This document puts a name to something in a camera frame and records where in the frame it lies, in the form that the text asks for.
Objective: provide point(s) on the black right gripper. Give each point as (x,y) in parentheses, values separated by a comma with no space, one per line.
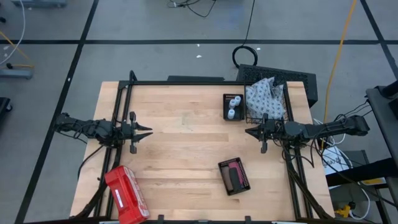
(269,130)

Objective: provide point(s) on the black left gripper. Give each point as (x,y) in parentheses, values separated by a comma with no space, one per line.
(132,133)

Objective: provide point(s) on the black slotted plastic basket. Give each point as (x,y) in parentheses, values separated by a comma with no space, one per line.
(239,113)
(239,191)

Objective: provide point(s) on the grey patterned cloth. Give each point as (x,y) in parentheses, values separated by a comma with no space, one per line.
(264,99)

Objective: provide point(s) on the black bandage roll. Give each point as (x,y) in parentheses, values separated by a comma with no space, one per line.
(235,180)

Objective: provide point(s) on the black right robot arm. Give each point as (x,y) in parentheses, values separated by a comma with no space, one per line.
(326,127)

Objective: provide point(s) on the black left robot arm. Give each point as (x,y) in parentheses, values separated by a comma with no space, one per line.
(93,129)

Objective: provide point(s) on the brown bandage roll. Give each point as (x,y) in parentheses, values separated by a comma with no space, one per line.
(227,180)

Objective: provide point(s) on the red plastic case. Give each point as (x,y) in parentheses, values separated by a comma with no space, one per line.
(130,186)

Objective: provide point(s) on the black flat bar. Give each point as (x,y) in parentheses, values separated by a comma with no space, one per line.
(196,78)

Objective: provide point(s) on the white printed bag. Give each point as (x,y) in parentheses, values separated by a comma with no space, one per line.
(334,158)

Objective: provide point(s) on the black shelf board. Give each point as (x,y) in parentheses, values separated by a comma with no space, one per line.
(367,169)

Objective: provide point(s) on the yellow power plug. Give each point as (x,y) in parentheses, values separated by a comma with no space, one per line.
(343,212)

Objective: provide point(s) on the black side cart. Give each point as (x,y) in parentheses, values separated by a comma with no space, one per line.
(382,109)

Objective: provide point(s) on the grey stand foot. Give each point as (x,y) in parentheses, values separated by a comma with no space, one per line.
(15,74)
(37,3)

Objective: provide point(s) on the black metal table frame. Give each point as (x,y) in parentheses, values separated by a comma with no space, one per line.
(186,83)

